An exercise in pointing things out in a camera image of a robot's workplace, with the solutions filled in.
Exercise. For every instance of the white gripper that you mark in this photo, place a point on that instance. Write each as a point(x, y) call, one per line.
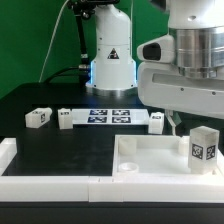
point(161, 86)

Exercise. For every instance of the white square tabletop tray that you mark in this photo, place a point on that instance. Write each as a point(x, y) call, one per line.
point(155, 155)

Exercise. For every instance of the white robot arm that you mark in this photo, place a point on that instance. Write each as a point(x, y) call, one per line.
point(181, 71)

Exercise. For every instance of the white U-shaped fence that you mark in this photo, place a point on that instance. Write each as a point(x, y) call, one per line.
point(207, 188)

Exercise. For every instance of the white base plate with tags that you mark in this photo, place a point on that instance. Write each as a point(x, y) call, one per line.
point(110, 116)

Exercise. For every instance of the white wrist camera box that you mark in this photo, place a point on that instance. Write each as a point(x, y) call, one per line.
point(160, 50)

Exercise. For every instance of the black camera stand pole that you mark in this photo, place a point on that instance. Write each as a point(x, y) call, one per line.
point(83, 10)

